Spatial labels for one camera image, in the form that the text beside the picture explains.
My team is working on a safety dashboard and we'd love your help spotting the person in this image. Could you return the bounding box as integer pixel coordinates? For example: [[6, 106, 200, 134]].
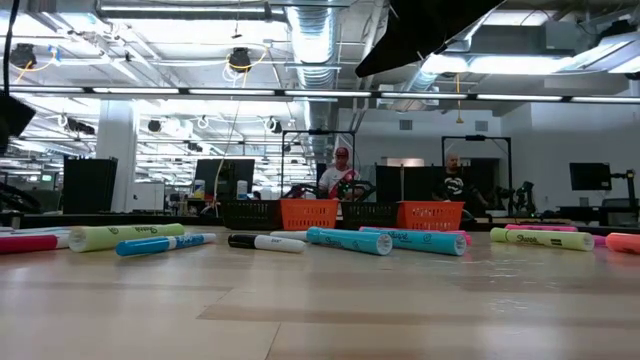
[[318, 146, 361, 201], [432, 153, 490, 204]]

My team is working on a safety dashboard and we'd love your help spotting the yellow-green highlighter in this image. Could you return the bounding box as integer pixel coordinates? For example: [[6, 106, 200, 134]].
[[489, 227, 596, 253], [68, 222, 186, 254]]

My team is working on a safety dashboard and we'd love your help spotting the red cap white marker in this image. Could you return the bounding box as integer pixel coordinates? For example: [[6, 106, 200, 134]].
[[0, 233, 70, 255]]

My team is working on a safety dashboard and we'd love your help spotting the orange mesh basket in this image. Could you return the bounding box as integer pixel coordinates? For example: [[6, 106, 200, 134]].
[[278, 198, 340, 232], [394, 200, 466, 232]]

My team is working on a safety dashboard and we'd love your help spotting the black ceiling mounted device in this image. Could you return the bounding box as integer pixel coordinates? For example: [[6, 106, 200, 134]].
[[8, 43, 37, 69], [227, 47, 254, 74]]

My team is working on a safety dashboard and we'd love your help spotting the black partition panel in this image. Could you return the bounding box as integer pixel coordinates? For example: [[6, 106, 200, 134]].
[[63, 157, 119, 215]]

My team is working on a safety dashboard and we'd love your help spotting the blue cap white marker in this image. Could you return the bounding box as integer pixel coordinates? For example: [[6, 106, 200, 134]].
[[115, 232, 218, 258]]

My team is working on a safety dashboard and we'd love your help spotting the black computer monitor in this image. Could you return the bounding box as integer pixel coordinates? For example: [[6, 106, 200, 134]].
[[194, 158, 256, 202], [569, 162, 613, 192]]

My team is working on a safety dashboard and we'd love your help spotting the black ceiling light rail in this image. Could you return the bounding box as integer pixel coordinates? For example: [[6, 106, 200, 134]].
[[0, 84, 640, 105]]

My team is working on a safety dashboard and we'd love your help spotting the orange highlighter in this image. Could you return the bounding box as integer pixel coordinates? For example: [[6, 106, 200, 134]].
[[605, 232, 640, 256]]

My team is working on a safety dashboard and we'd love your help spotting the yellow hanging cord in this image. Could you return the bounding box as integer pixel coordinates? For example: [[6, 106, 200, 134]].
[[453, 72, 465, 125]]

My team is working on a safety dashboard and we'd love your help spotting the black cap white marker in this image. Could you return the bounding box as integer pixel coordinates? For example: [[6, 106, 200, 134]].
[[227, 233, 307, 255]]

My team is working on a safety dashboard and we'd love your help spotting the white square column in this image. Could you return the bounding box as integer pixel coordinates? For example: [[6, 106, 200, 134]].
[[95, 99, 139, 214]]

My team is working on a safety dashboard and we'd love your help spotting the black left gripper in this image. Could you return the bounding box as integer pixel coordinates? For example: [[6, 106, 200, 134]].
[[0, 92, 37, 156]]

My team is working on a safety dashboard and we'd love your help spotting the wide black partition wall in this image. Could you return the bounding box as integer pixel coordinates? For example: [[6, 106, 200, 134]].
[[374, 158, 501, 204]]

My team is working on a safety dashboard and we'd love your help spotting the yellow hanging cable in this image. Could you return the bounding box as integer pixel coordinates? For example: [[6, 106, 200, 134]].
[[213, 99, 241, 214]]

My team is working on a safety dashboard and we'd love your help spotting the black mesh basket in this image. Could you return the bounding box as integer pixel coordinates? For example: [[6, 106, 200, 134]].
[[221, 200, 282, 231], [341, 201, 401, 231]]

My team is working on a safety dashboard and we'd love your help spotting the white cabinet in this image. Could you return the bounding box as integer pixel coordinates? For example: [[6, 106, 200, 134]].
[[132, 182, 166, 212]]

